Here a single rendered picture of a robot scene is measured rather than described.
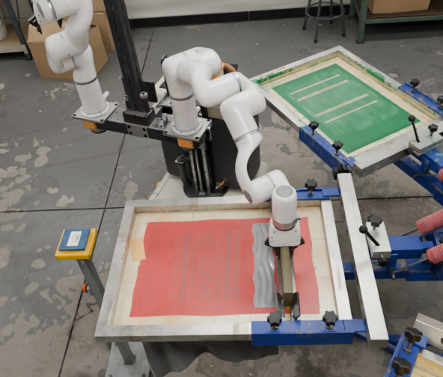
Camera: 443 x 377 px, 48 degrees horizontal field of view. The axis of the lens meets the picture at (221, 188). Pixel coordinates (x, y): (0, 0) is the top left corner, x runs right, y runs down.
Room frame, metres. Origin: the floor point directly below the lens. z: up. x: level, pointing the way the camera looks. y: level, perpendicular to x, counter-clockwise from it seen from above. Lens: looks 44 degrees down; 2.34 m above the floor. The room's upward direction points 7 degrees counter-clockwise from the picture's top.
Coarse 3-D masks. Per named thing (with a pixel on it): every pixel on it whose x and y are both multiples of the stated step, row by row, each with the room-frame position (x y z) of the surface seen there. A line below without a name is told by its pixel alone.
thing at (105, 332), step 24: (120, 240) 1.18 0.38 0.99; (336, 240) 1.06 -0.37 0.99; (120, 264) 1.07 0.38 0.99; (336, 264) 0.96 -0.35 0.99; (336, 288) 0.87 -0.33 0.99; (96, 336) 0.80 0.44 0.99; (120, 336) 0.79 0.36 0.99; (144, 336) 0.78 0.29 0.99; (168, 336) 0.77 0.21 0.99; (192, 336) 0.77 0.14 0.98; (216, 336) 0.76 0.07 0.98; (240, 336) 0.75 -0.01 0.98
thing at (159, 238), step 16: (160, 224) 1.26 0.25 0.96; (176, 224) 1.25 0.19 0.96; (192, 224) 1.24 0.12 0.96; (208, 224) 1.23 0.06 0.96; (224, 224) 1.22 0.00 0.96; (240, 224) 1.21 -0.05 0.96; (304, 224) 1.18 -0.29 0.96; (144, 240) 1.19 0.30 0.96; (160, 240) 1.18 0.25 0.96; (160, 256) 1.11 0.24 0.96; (304, 256) 1.04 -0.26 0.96
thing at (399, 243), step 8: (392, 240) 0.99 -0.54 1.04; (400, 240) 0.99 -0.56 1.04; (408, 240) 0.99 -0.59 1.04; (416, 240) 0.98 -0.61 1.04; (368, 248) 0.97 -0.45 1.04; (392, 248) 0.96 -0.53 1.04; (400, 248) 0.96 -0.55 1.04; (408, 248) 0.95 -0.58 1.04; (416, 248) 0.95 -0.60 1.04; (400, 256) 0.95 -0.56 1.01; (408, 256) 0.95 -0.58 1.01; (416, 256) 0.95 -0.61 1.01
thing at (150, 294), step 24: (312, 264) 1.00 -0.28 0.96; (144, 288) 0.98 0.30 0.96; (168, 288) 0.97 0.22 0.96; (312, 288) 0.90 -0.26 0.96; (144, 312) 0.89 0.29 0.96; (168, 312) 0.88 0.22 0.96; (192, 312) 0.87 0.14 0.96; (216, 312) 0.86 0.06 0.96; (240, 312) 0.85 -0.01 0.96; (264, 312) 0.84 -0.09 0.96; (288, 312) 0.83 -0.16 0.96; (312, 312) 0.82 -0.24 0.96
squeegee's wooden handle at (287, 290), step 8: (280, 248) 1.00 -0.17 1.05; (288, 248) 1.00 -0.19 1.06; (280, 256) 1.00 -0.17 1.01; (288, 256) 0.97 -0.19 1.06; (288, 264) 0.93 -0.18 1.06; (288, 272) 0.90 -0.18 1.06; (288, 280) 0.87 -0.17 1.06; (288, 288) 0.85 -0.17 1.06; (288, 296) 0.83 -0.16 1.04; (288, 304) 0.83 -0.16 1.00
